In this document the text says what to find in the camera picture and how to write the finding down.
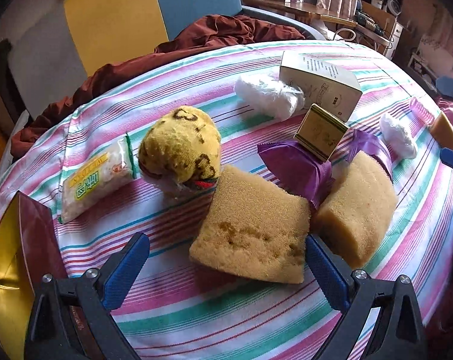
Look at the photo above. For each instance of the white plastic bag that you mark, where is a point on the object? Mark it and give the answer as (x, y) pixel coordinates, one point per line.
(264, 95)

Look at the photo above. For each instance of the pink hair roller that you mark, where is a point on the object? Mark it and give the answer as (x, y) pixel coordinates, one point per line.
(421, 110)

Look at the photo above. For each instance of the small white plastic wad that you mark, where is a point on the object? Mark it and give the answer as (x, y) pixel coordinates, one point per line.
(397, 135)

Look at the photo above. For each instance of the yellow spotted plush toy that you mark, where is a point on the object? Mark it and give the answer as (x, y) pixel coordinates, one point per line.
(177, 146)

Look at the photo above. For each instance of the thick tan sponge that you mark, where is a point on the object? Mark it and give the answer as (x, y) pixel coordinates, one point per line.
(356, 210)

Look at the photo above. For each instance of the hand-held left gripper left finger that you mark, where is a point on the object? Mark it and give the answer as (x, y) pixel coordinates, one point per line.
(125, 270)

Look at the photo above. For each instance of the green white rice cracker packet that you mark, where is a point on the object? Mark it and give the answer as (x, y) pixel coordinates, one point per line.
(95, 180)

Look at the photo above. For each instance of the large beige carton box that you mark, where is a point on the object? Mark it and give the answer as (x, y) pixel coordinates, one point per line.
(324, 82)

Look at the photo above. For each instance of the orange sponge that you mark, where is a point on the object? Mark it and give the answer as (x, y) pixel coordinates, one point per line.
(444, 131)

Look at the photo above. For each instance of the gold tin box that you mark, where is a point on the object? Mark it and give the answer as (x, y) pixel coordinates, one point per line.
(5, 255)

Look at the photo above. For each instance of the small gold box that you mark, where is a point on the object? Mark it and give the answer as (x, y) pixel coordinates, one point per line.
(320, 135)

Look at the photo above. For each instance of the wooden desk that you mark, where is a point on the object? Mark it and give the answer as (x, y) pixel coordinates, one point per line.
(305, 7)

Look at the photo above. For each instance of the purple snack packet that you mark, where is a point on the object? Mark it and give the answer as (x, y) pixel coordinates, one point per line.
(372, 146)
(294, 167)

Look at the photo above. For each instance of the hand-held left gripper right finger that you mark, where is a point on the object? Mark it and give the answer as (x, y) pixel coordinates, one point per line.
(324, 270)

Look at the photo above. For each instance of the maroon blanket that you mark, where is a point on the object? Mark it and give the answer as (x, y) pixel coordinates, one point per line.
(219, 32)

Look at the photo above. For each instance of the blue yellow grey chair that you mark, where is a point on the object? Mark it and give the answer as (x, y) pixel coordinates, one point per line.
(114, 18)

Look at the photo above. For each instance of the cardboard box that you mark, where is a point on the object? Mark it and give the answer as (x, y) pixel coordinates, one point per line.
(374, 17)

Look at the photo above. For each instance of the large tan sponge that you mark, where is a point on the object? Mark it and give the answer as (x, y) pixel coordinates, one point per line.
(249, 228)

